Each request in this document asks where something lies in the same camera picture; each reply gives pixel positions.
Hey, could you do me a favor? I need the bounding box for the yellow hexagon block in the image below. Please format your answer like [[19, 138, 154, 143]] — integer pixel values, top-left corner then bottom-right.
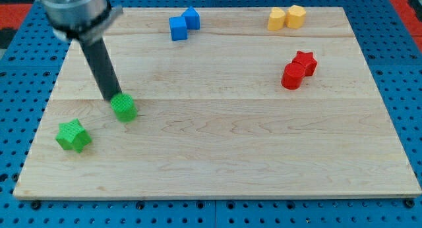
[[286, 5, 307, 29]]

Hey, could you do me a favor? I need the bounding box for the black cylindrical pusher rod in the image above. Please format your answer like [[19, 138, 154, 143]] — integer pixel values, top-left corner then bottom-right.
[[80, 38, 121, 101]]

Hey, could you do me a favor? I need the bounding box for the red cylinder block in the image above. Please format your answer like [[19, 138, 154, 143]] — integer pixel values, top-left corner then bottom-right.
[[281, 63, 305, 90]]

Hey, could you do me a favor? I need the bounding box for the blue cube block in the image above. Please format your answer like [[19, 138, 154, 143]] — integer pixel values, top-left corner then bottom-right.
[[169, 16, 188, 41]]

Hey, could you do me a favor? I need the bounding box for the blue triangle block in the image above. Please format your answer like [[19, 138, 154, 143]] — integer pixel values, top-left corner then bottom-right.
[[181, 7, 200, 30]]

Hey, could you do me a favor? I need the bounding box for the green cylinder block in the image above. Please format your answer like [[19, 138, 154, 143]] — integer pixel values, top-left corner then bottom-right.
[[110, 93, 137, 123]]

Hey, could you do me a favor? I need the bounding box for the red star block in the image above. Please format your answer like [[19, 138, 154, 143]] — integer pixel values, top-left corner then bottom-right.
[[292, 51, 318, 76]]

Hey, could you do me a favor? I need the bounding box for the green star block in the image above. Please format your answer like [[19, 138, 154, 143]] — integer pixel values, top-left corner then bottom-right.
[[55, 119, 92, 153]]

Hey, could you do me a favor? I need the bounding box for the light wooden board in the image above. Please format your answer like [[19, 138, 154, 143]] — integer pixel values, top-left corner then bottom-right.
[[14, 7, 421, 200]]

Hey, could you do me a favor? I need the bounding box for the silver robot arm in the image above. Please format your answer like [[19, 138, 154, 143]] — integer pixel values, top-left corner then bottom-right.
[[36, 0, 123, 45]]

